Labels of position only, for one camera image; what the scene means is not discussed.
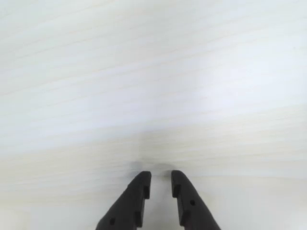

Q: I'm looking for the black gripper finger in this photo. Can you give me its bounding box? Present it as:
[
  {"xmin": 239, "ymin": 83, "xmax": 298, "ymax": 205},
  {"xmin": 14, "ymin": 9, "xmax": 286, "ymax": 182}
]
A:
[
  {"xmin": 95, "ymin": 170, "xmax": 152, "ymax": 230},
  {"xmin": 170, "ymin": 170, "xmax": 222, "ymax": 230}
]

